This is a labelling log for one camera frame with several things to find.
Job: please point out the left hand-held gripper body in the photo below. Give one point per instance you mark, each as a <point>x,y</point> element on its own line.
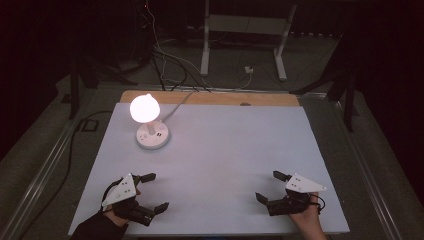
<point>124,191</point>

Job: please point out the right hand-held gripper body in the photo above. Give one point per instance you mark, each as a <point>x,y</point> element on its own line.
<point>301,185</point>

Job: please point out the white round desk lamp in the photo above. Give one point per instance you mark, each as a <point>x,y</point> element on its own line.
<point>152,138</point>

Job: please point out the person's left hand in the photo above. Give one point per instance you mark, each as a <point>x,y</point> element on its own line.
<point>117,220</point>

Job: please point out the person's right hand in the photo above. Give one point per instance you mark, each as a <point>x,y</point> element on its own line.
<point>310,220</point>

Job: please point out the white table mat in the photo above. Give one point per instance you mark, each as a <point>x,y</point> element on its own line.
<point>216,160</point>

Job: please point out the black stand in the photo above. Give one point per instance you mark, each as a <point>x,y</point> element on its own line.
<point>349,100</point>
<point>74,93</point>

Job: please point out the wooden table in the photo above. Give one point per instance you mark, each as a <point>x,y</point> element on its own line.
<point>216,98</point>

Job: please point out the white plug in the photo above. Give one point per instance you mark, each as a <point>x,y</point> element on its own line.
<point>248,69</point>

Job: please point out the grey metal stand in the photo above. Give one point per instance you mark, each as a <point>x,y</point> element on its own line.
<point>246,25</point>

